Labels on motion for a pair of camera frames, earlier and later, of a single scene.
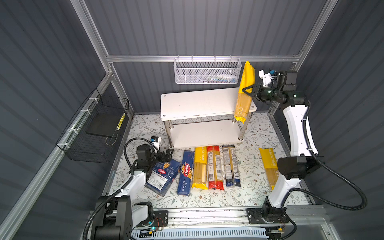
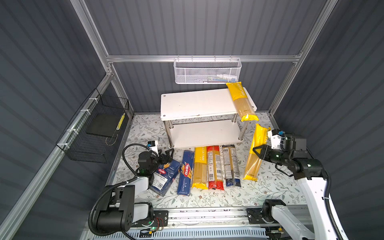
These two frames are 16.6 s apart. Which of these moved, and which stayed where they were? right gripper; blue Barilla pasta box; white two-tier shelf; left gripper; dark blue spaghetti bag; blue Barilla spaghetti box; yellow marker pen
Moved: right gripper
Stayed: white two-tier shelf; dark blue spaghetti bag; left gripper; blue Barilla spaghetti box; blue Barilla pasta box; yellow marker pen
